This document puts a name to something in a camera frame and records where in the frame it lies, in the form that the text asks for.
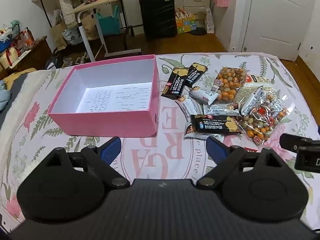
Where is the grey bedding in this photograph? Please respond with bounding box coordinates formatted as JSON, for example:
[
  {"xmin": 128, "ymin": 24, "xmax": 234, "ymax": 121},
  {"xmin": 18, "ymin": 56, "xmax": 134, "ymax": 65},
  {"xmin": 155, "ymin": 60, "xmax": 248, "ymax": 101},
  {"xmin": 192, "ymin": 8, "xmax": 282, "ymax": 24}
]
[{"xmin": 0, "ymin": 73, "xmax": 28, "ymax": 131}]

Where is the yellow cloth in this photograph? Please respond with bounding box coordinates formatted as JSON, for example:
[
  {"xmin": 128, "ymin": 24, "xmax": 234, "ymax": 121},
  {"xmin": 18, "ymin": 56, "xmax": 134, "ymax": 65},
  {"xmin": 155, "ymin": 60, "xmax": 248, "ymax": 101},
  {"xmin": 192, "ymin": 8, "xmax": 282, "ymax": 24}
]
[{"xmin": 4, "ymin": 71, "xmax": 26, "ymax": 88}]

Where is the pair of shoes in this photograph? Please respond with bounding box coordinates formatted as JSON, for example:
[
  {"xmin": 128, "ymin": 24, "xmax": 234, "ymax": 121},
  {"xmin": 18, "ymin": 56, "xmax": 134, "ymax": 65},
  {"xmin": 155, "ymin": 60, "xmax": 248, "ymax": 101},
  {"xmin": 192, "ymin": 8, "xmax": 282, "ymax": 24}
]
[{"xmin": 62, "ymin": 52, "xmax": 88, "ymax": 67}]

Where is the grey printed bag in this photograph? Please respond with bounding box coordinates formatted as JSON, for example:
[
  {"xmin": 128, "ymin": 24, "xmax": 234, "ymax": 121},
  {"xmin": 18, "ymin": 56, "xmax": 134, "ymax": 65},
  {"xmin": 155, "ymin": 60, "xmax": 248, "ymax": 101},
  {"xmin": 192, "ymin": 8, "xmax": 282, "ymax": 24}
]
[{"xmin": 62, "ymin": 27, "xmax": 82, "ymax": 46}]

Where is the wooden side table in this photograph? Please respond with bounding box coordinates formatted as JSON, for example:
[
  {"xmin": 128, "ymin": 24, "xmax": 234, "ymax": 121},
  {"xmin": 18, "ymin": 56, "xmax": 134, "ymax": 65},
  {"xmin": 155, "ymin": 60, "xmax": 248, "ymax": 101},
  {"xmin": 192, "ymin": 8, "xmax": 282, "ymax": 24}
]
[{"xmin": 66, "ymin": 0, "xmax": 152, "ymax": 62}]

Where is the brown paper bag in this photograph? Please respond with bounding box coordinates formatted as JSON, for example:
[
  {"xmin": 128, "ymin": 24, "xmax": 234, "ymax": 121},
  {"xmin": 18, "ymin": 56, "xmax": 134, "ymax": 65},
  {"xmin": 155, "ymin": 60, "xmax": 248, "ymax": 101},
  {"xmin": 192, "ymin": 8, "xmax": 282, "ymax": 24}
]
[
  {"xmin": 50, "ymin": 10, "xmax": 68, "ymax": 51},
  {"xmin": 81, "ymin": 12, "xmax": 101, "ymax": 41}
]

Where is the black suitcase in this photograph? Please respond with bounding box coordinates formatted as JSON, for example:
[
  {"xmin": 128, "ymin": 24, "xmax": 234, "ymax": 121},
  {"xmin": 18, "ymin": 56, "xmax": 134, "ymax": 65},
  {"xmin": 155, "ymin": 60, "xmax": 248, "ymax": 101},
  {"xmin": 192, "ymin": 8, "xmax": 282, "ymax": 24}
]
[{"xmin": 139, "ymin": 0, "xmax": 177, "ymax": 39}]

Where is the wooden nightstand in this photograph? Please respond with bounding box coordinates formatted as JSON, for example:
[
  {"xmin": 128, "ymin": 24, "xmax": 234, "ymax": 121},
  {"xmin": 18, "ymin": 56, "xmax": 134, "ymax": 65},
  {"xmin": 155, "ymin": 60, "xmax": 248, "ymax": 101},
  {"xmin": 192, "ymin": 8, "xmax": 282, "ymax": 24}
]
[{"xmin": 0, "ymin": 36, "xmax": 53, "ymax": 78}]

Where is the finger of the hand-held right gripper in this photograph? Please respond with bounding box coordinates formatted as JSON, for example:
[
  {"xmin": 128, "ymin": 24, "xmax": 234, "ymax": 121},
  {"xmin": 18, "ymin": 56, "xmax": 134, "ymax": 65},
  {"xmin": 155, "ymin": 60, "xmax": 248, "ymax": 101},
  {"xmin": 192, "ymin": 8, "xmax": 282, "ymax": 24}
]
[{"xmin": 279, "ymin": 133, "xmax": 320, "ymax": 153}]

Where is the dark round floor item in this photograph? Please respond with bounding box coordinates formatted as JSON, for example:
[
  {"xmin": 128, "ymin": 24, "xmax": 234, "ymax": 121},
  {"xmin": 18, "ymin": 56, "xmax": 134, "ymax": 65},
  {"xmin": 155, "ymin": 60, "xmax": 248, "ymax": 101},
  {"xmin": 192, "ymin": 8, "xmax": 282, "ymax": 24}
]
[{"xmin": 189, "ymin": 27, "xmax": 207, "ymax": 36}]

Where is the colourful gift bag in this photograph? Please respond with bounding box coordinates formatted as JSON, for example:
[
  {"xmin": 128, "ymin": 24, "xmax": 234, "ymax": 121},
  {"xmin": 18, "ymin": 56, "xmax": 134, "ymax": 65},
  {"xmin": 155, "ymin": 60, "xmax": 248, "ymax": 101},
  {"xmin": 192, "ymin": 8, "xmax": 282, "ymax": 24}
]
[{"xmin": 175, "ymin": 8, "xmax": 196, "ymax": 34}]

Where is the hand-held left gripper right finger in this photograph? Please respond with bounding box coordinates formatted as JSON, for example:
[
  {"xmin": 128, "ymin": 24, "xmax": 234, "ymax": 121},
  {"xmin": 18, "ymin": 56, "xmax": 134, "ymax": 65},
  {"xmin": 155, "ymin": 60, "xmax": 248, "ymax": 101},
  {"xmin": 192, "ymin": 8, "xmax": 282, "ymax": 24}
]
[{"xmin": 196, "ymin": 135, "xmax": 280, "ymax": 189}]

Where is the pink cardboard box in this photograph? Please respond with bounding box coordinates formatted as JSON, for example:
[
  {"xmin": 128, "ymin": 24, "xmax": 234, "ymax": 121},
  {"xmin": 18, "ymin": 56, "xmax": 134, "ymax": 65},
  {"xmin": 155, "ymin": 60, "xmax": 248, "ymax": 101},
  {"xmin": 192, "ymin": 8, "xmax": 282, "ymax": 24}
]
[{"xmin": 47, "ymin": 54, "xmax": 160, "ymax": 138}]

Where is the cream bag with red ribbon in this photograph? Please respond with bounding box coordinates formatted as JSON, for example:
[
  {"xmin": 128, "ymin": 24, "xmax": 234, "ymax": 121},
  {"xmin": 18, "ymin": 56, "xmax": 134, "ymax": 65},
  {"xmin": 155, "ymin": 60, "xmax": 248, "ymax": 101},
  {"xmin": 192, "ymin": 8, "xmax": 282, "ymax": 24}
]
[{"xmin": 0, "ymin": 46, "xmax": 19, "ymax": 69}]

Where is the white plastic bag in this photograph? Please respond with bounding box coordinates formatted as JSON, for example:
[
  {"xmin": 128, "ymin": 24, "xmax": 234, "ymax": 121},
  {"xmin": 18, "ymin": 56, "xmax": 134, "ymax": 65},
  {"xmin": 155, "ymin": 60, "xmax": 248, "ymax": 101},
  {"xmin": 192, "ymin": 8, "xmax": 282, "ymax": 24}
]
[{"xmin": 204, "ymin": 8, "xmax": 216, "ymax": 34}]

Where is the grey snack packet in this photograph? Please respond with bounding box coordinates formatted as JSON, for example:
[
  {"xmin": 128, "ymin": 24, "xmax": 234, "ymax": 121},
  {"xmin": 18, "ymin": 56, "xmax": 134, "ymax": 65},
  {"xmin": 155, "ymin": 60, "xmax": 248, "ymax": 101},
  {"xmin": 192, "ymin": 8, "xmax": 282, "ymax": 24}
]
[
  {"xmin": 184, "ymin": 125, "xmax": 225, "ymax": 142},
  {"xmin": 175, "ymin": 95, "xmax": 200, "ymax": 127},
  {"xmin": 239, "ymin": 89, "xmax": 263, "ymax": 117},
  {"xmin": 189, "ymin": 86, "xmax": 220, "ymax": 105},
  {"xmin": 204, "ymin": 102, "xmax": 240, "ymax": 117}
]

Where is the red gift box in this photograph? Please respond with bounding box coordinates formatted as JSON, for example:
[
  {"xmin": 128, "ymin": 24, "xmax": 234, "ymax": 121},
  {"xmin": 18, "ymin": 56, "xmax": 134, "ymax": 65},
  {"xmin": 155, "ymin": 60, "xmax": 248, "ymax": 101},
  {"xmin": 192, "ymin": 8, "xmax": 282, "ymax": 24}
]
[{"xmin": 11, "ymin": 31, "xmax": 36, "ymax": 52}]

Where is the black snack packet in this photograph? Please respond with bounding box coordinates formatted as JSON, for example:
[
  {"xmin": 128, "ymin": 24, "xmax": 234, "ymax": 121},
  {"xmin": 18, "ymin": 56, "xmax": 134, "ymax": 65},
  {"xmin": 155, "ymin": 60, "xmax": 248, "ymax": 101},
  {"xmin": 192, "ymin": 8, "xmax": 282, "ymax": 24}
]
[
  {"xmin": 161, "ymin": 67, "xmax": 190, "ymax": 100},
  {"xmin": 183, "ymin": 64, "xmax": 209, "ymax": 88},
  {"xmin": 190, "ymin": 114, "xmax": 242, "ymax": 134}
]

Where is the white door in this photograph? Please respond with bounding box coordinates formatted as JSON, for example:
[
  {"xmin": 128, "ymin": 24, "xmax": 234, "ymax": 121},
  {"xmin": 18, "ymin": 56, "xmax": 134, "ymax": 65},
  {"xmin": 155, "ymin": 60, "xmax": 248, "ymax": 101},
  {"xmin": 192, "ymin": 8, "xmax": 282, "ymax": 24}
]
[{"xmin": 241, "ymin": 0, "xmax": 315, "ymax": 62}]

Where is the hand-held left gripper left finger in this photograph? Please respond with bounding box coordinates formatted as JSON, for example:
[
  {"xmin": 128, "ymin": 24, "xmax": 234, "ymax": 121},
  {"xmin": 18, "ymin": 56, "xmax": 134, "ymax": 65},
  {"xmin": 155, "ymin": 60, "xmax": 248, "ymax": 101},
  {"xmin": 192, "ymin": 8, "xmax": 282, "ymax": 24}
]
[{"xmin": 45, "ymin": 137, "xmax": 130, "ymax": 189}]

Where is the clear bag of coated nuts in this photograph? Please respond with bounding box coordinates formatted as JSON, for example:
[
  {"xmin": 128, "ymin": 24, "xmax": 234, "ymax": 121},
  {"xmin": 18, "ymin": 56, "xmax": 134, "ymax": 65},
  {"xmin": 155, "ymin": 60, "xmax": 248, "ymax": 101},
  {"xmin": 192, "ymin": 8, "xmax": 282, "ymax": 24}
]
[
  {"xmin": 236, "ymin": 92, "xmax": 292, "ymax": 146},
  {"xmin": 211, "ymin": 67, "xmax": 248, "ymax": 104}
]

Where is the teal tote bag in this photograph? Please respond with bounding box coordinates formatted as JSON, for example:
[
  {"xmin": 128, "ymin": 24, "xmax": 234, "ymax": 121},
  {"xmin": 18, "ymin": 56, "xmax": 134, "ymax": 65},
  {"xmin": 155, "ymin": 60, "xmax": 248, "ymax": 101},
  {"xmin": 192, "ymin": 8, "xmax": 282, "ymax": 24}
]
[{"xmin": 96, "ymin": 6, "xmax": 122, "ymax": 36}]

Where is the black backpack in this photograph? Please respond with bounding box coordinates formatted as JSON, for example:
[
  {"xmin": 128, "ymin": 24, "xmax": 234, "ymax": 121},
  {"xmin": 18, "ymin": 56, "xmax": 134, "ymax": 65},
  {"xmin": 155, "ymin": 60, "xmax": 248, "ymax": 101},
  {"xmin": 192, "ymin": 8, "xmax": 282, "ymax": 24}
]
[{"xmin": 45, "ymin": 50, "xmax": 64, "ymax": 71}]

